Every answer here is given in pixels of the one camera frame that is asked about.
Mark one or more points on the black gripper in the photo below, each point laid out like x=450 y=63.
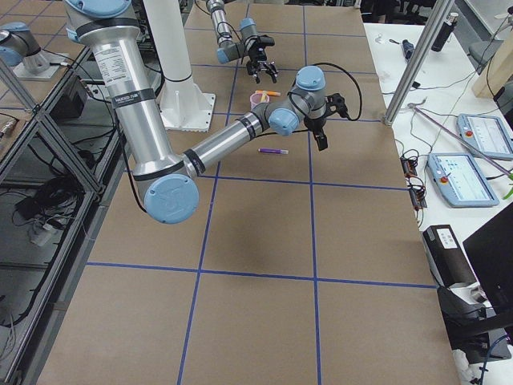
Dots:
x=256 y=54
x=313 y=124

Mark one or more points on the orange highlighter pen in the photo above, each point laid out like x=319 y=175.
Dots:
x=265 y=92

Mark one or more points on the purple marker pen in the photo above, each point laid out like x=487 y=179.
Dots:
x=275 y=151

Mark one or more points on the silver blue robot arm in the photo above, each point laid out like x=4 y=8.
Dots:
x=247 y=43
x=165 y=179

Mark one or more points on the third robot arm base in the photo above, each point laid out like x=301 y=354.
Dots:
x=22 y=52

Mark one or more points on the pink mesh pen holder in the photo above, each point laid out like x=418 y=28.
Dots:
x=254 y=100

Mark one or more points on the small circuit board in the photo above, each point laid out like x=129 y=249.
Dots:
x=409 y=167

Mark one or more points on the folded navy umbrella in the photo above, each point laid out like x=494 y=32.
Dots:
x=407 y=49

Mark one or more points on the near blue teach pendant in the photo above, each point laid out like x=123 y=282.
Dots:
x=460 y=181

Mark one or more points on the blue teach pendant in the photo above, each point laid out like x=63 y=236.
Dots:
x=486 y=133
x=460 y=181

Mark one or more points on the far blue teach pendant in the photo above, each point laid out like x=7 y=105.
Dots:
x=486 y=133

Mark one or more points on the black water bottle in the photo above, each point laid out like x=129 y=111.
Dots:
x=447 y=28

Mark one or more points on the black cardboard box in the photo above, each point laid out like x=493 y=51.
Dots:
x=447 y=260

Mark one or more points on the black monitor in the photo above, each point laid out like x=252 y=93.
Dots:
x=489 y=250

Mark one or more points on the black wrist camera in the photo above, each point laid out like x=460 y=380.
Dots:
x=264 y=41
x=335 y=104

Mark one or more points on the aluminium frame post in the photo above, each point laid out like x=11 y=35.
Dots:
x=431 y=29

